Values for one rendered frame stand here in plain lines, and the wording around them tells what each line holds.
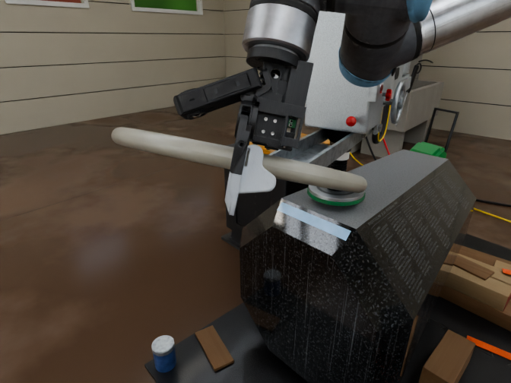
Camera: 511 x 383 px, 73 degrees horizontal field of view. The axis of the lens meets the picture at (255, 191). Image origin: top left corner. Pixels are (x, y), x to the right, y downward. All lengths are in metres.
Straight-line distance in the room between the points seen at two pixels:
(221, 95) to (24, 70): 6.49
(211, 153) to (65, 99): 6.68
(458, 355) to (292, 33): 1.67
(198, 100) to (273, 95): 0.10
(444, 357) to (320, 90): 1.28
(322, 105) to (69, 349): 1.66
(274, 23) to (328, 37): 0.73
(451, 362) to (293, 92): 1.57
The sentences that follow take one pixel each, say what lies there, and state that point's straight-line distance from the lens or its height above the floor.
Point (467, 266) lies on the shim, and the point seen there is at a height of 0.22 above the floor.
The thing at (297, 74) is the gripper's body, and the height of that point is 1.37.
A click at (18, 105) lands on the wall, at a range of 6.89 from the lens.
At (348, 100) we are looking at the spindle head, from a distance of 1.16.
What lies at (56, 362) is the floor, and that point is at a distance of 2.06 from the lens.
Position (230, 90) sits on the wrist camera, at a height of 1.35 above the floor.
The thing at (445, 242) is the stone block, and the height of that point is 0.64.
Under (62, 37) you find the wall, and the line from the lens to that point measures 7.09.
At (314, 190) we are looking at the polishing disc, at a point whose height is 0.88.
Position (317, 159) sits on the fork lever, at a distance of 0.91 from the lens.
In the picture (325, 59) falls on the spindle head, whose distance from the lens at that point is 1.18.
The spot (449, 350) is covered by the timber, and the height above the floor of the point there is 0.13.
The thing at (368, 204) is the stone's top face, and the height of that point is 0.83.
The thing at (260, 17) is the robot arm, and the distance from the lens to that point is 0.46.
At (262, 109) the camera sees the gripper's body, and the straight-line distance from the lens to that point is 0.43.
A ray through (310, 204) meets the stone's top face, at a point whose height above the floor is 0.83.
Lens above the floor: 1.41
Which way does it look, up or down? 24 degrees down
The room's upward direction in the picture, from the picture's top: straight up
